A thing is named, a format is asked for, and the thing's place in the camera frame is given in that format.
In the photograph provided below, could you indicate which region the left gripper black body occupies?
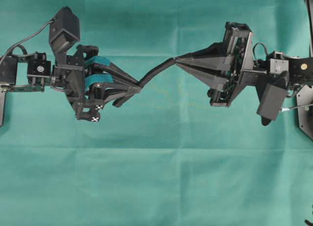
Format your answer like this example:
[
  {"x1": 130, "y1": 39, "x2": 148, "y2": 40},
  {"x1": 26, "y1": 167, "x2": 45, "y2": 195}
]
[{"x1": 51, "y1": 45, "x2": 104, "y2": 122}]

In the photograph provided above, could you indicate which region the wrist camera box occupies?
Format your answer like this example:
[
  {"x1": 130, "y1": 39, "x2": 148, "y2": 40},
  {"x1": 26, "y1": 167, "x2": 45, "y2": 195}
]
[
  {"x1": 256, "y1": 71, "x2": 290, "y2": 126},
  {"x1": 48, "y1": 6, "x2": 80, "y2": 65}
]

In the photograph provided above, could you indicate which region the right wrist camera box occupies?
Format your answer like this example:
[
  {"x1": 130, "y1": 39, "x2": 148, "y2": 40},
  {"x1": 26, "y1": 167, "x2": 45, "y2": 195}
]
[{"x1": 256, "y1": 71, "x2": 290, "y2": 126}]

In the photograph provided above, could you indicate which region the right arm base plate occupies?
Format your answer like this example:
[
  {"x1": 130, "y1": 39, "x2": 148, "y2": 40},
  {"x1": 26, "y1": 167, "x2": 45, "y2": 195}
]
[{"x1": 296, "y1": 85, "x2": 313, "y2": 140}]

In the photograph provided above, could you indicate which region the black cable bottom right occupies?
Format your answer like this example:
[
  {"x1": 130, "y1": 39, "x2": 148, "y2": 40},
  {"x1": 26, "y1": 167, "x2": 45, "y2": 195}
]
[{"x1": 304, "y1": 204, "x2": 313, "y2": 226}]

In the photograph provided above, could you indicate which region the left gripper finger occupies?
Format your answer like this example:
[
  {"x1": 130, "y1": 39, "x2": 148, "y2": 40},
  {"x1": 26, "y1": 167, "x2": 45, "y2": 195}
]
[
  {"x1": 85, "y1": 56, "x2": 139, "y2": 86},
  {"x1": 84, "y1": 73, "x2": 142, "y2": 106}
]

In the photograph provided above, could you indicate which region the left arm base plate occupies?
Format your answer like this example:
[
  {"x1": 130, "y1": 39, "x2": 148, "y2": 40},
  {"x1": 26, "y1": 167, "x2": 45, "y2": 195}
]
[{"x1": 0, "y1": 92, "x2": 6, "y2": 126}]

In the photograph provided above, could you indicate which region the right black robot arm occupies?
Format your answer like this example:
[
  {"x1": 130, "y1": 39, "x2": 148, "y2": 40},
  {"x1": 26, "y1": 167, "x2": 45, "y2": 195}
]
[{"x1": 176, "y1": 22, "x2": 313, "y2": 107}]

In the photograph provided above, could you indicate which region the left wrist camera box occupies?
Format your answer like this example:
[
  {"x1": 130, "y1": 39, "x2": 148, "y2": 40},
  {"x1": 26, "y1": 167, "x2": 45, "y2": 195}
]
[{"x1": 48, "y1": 6, "x2": 80, "y2": 65}]

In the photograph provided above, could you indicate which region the black Velcro strap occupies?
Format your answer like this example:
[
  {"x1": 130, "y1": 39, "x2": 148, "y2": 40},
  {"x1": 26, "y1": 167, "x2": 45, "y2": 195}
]
[{"x1": 112, "y1": 57, "x2": 177, "y2": 108}]

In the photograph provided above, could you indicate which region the green surgical cloth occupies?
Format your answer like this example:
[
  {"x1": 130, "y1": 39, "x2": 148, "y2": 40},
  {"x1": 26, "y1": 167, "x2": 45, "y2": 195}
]
[{"x1": 0, "y1": 0, "x2": 313, "y2": 226}]

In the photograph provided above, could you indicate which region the left camera black cable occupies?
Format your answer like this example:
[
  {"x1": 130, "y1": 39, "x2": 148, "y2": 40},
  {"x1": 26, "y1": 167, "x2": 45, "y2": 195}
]
[{"x1": 0, "y1": 18, "x2": 56, "y2": 65}]

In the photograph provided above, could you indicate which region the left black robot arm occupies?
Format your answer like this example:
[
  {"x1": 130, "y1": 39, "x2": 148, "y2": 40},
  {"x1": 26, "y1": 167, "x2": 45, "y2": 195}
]
[{"x1": 0, "y1": 45, "x2": 142, "y2": 124}]

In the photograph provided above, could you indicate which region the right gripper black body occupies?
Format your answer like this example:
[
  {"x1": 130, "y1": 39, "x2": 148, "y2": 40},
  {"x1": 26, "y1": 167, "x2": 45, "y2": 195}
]
[{"x1": 207, "y1": 22, "x2": 267, "y2": 107}]

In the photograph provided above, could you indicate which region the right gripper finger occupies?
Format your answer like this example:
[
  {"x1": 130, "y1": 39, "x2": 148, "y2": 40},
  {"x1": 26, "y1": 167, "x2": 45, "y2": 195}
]
[
  {"x1": 175, "y1": 42, "x2": 232, "y2": 69},
  {"x1": 176, "y1": 63, "x2": 231, "y2": 90}
]

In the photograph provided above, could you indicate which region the black cable top right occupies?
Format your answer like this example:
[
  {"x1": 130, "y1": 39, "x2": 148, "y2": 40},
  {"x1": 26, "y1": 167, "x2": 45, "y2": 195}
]
[{"x1": 302, "y1": 0, "x2": 313, "y2": 57}]

